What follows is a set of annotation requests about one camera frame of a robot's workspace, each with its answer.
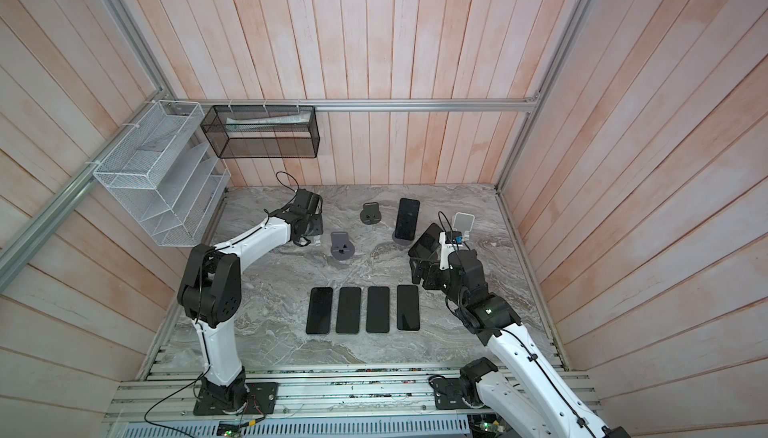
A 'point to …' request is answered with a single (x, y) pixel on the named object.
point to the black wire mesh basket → (262, 131)
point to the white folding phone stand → (463, 222)
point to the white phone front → (408, 311)
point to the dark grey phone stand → (370, 213)
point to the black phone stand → (378, 309)
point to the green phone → (348, 311)
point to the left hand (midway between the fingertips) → (311, 228)
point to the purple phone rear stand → (407, 218)
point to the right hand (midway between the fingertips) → (425, 260)
